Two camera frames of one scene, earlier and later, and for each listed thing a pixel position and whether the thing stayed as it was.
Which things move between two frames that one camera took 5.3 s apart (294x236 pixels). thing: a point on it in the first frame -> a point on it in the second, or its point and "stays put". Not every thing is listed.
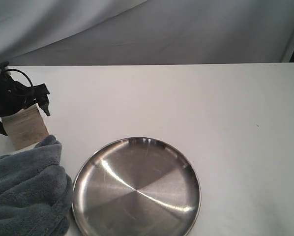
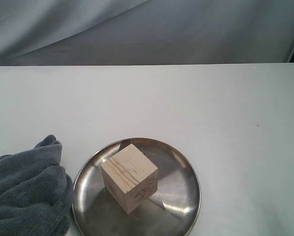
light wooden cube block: [25, 127] -> [131, 177]
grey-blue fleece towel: [31, 194] stays put
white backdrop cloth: [145, 32] stays put
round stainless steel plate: [136, 186] stays put
